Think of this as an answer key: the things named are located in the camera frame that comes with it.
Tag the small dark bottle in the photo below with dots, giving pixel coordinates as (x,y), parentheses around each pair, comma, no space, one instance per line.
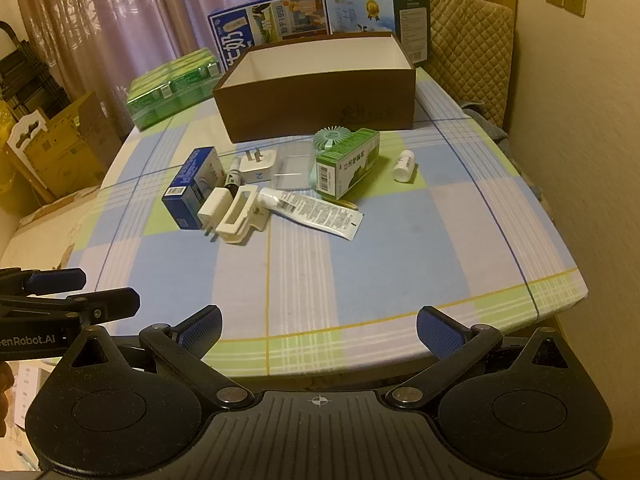
(233,180)

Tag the grey cloth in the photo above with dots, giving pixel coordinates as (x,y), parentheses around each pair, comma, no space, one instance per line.
(482,120)

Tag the clear plastic case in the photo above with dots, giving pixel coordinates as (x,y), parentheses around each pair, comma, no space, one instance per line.
(292,167)

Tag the white charger plug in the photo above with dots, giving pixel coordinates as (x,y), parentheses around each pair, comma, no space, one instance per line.
(212,210)

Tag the mint handheld fan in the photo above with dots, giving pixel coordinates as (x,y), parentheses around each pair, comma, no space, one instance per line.
(332,137)

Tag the dark blue milk carton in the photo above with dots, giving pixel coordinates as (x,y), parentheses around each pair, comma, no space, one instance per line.
(270,20)

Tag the small blue box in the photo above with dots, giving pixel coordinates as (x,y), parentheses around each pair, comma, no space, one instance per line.
(187,190)

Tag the dark folding ladder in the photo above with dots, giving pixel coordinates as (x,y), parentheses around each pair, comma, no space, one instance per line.
(25,70)

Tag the green medicine box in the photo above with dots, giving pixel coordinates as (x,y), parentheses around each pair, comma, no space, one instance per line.
(350,167)

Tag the green shrink-wrapped drink pack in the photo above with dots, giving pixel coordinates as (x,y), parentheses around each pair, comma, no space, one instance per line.
(165,95)

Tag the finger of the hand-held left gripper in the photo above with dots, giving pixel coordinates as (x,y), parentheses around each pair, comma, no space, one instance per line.
(55,280)
(110,302)

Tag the gold pen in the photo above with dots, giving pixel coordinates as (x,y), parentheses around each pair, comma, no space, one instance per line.
(350,205)

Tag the cream printed cloth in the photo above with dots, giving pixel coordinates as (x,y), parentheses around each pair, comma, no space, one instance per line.
(40,235)

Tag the brown cardboard box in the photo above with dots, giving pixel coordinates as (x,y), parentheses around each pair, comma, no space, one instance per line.
(320,110)

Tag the white cream tube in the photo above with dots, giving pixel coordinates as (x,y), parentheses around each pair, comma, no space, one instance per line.
(320,212)

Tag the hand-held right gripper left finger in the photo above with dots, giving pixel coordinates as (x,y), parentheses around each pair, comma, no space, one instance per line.
(205,327)

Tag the white power adapter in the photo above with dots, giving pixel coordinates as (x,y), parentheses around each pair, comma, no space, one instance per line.
(257,170)

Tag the pink sheer curtain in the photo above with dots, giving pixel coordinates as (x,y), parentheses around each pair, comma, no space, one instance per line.
(150,10)

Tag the light blue milk carton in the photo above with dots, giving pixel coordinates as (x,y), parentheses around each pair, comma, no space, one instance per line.
(365,10)

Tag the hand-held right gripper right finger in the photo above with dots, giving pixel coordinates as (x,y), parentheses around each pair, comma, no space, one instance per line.
(439,332)

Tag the yellow plastic bag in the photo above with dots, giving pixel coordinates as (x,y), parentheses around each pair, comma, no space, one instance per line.
(6,160)

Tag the white hair claw clip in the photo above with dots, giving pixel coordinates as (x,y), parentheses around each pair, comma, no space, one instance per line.
(262,220)

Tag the white pill bottle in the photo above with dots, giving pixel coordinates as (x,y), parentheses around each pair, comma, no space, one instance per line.
(403,167)

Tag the yellow cardboard box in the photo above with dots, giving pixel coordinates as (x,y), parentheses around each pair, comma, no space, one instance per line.
(65,150)

